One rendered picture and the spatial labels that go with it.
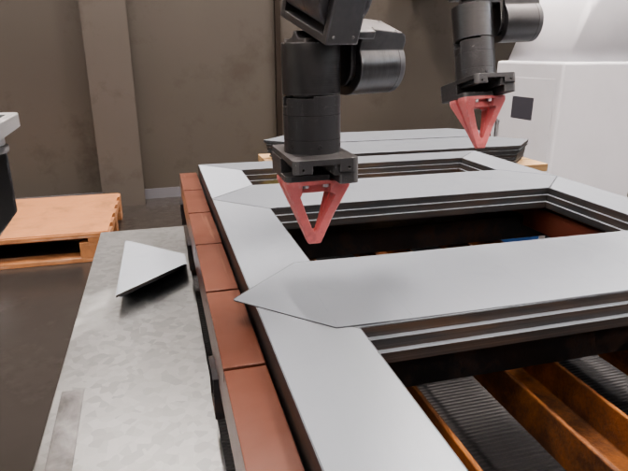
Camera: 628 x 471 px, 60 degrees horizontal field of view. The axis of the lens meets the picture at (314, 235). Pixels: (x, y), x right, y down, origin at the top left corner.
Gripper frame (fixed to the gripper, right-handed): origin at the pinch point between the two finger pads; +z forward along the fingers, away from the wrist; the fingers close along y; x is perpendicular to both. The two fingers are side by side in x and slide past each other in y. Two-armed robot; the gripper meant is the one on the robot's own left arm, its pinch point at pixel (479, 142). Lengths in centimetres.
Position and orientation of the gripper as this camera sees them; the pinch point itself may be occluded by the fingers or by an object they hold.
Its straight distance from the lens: 85.9
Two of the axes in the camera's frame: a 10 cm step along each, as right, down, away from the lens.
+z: 0.9, 9.9, 1.0
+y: -2.7, -0.7, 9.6
